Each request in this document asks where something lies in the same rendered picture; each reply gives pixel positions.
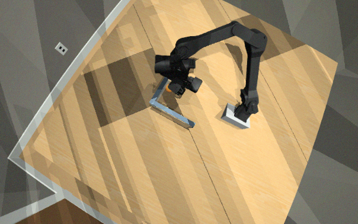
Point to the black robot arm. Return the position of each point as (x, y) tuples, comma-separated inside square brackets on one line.
[(255, 44)]

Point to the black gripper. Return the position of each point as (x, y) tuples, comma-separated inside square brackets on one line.
[(193, 84)]

